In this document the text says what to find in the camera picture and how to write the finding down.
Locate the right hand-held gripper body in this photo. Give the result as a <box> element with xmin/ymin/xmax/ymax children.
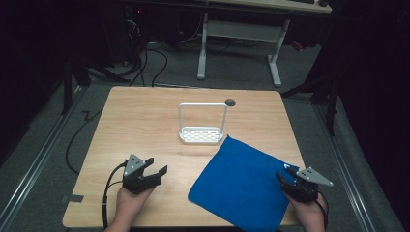
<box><xmin>283</xmin><ymin>166</ymin><xmax>335</xmax><ymax>204</ymax></box>

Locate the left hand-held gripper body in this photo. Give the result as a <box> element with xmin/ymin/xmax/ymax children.
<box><xmin>122</xmin><ymin>154</ymin><xmax>161</xmax><ymax>195</ymax></box>

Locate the blue cloth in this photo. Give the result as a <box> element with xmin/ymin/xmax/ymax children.
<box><xmin>188</xmin><ymin>134</ymin><xmax>300</xmax><ymax>232</ymax></box>

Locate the white towel rack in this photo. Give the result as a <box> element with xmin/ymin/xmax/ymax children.
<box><xmin>178</xmin><ymin>102</ymin><xmax>229</xmax><ymax>145</ymax></box>

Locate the person's right hand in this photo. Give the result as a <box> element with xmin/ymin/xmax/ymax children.
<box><xmin>284</xmin><ymin>192</ymin><xmax>327</xmax><ymax>232</ymax></box>

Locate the person's left hand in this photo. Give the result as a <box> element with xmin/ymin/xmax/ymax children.
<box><xmin>114</xmin><ymin>186</ymin><xmax>156</xmax><ymax>227</ymax></box>

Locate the grey tape piece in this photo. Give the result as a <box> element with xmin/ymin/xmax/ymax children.
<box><xmin>60</xmin><ymin>193</ymin><xmax>85</xmax><ymax>204</ymax></box>

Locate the black metal stand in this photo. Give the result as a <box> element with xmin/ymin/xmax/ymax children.
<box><xmin>280</xmin><ymin>64</ymin><xmax>341</xmax><ymax>136</ymax></box>
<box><xmin>61</xmin><ymin>54</ymin><xmax>132</xmax><ymax>116</ymax></box>

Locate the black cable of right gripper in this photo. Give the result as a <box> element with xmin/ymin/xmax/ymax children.
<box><xmin>313</xmin><ymin>189</ymin><xmax>330</xmax><ymax>231</ymax></box>

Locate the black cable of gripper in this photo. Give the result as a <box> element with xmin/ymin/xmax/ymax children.
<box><xmin>313</xmin><ymin>189</ymin><xmax>330</xmax><ymax>231</ymax></box>
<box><xmin>102</xmin><ymin>159</ymin><xmax>129</xmax><ymax>230</ymax></box>

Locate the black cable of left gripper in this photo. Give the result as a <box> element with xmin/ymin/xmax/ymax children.
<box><xmin>102</xmin><ymin>159</ymin><xmax>129</xmax><ymax>230</ymax></box>

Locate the black floor cable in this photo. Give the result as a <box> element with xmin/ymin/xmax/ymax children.
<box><xmin>65</xmin><ymin>109</ymin><xmax>103</xmax><ymax>176</ymax></box>

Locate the bundle of black cables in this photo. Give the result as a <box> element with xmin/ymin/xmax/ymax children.
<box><xmin>124</xmin><ymin>6</ymin><xmax>169</xmax><ymax>88</ymax></box>

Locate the white desk frame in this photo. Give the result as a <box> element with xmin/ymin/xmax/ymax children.
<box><xmin>196</xmin><ymin>0</ymin><xmax>333</xmax><ymax>88</ymax></box>

